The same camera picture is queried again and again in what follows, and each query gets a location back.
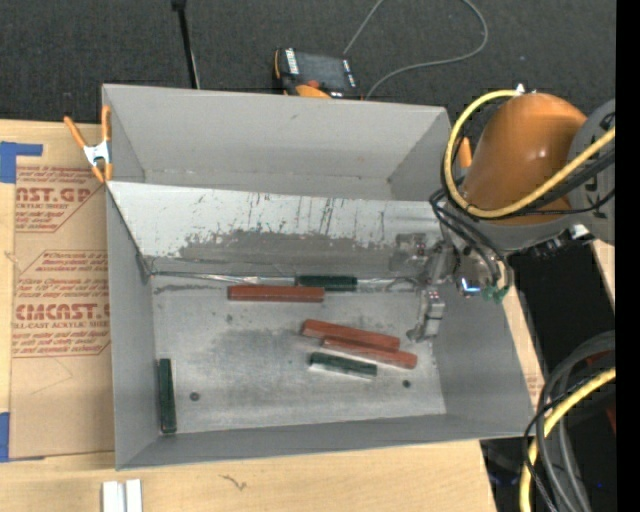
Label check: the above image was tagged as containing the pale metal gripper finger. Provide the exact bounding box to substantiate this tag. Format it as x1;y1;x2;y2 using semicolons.
406;288;447;344
390;232;432;275

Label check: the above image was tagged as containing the grey metal bin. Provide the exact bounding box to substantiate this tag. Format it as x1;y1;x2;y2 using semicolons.
101;83;539;471

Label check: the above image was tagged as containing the brown cardboard board red print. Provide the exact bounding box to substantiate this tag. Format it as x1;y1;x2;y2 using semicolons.
0;118;117;462

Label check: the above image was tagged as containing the dark green flat block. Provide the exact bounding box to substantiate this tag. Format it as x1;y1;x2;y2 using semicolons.
307;351;379;379
294;274;359;293
157;357;179;435

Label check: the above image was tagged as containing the red-brown flat block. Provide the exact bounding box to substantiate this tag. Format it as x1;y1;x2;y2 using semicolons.
226;284;327;304
320;337;419;371
300;318;402;352

